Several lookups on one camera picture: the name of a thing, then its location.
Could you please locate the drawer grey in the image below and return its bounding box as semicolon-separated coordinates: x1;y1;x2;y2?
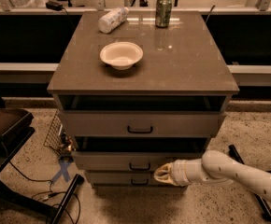
72;151;202;172
85;171;170;187

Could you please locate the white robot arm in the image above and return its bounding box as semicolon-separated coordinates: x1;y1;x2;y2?
154;150;271;202

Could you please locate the grey drawer cabinet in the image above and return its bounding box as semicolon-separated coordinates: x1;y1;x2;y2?
47;10;240;189

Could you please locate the black metal stand leg left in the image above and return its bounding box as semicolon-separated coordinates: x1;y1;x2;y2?
50;175;84;224

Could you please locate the black metal stand leg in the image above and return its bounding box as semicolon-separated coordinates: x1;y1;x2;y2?
50;175;84;224
229;145;271;222

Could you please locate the blue tape cross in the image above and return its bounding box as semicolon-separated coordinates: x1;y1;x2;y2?
51;159;73;183

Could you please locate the black metal stand leg right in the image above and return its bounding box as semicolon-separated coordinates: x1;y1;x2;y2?
229;145;271;222

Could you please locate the white paper bowl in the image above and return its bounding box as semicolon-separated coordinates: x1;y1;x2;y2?
100;42;143;70

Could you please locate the white plastic bottle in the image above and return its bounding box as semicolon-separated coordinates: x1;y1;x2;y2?
98;7;129;34

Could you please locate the brown chair seat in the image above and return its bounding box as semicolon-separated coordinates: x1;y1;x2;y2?
0;96;34;147

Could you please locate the green soda can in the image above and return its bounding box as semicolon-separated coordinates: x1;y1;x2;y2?
155;0;172;28

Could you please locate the black power adapter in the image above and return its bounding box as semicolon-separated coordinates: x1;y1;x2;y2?
46;1;63;11

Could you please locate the top drawer with black handle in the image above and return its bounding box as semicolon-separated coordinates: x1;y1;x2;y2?
59;111;226;137

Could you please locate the wire mesh basket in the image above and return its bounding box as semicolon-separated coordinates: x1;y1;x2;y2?
44;111;75;157

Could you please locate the black floor cable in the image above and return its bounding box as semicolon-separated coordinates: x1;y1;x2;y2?
7;161;81;224

